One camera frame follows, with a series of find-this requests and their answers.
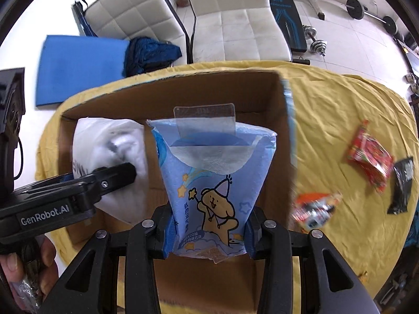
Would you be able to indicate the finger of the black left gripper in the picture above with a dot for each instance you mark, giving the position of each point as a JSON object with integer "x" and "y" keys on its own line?
{"x": 109, "y": 179}

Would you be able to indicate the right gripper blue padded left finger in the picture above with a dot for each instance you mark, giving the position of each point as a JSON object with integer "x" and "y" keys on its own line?
{"x": 89, "y": 284}

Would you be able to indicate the white tissue pack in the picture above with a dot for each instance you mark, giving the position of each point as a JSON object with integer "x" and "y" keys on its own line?
{"x": 103, "y": 142}

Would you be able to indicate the orange cartoon snack bag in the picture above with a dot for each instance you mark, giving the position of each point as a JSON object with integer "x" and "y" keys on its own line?
{"x": 313, "y": 211}

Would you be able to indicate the blue cartoon tissue pack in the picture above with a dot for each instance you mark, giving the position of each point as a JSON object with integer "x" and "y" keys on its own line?
{"x": 213, "y": 169}

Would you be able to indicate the red floral snack bag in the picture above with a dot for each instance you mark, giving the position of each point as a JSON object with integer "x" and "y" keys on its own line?
{"x": 371, "y": 157}

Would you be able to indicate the black snack bag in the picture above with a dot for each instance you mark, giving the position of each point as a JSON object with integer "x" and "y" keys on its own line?
{"x": 403, "y": 170}

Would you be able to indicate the person's left hand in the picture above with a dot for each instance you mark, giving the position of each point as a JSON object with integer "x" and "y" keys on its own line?
{"x": 14, "y": 270}

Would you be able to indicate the blue foam mat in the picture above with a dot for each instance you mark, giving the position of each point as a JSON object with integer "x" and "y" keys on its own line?
{"x": 69, "y": 65}

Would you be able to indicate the yellow tablecloth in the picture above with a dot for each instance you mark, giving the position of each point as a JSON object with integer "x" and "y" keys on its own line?
{"x": 315, "y": 114}

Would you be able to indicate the dark blue cloth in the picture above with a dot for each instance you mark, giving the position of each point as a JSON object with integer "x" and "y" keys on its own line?
{"x": 145, "y": 55}

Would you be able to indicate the open cardboard box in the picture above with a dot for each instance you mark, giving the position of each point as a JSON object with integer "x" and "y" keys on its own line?
{"x": 237, "y": 284}

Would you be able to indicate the white padded chair left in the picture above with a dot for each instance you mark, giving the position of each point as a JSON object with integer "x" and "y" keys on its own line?
{"x": 128, "y": 19}

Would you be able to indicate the white padded chair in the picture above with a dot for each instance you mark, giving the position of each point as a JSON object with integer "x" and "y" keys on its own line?
{"x": 235, "y": 30}
{"x": 128, "y": 19}

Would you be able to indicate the chrome dumbbell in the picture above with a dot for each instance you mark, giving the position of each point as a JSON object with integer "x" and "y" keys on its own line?
{"x": 317, "y": 46}

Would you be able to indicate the white padded chair right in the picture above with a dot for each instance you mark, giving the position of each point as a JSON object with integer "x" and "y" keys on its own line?
{"x": 235, "y": 30}

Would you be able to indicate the black blue workout bench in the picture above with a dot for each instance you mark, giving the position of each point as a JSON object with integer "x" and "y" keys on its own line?
{"x": 288, "y": 19}

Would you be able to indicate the floor barbell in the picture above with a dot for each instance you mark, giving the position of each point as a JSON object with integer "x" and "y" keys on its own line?
{"x": 357, "y": 11}

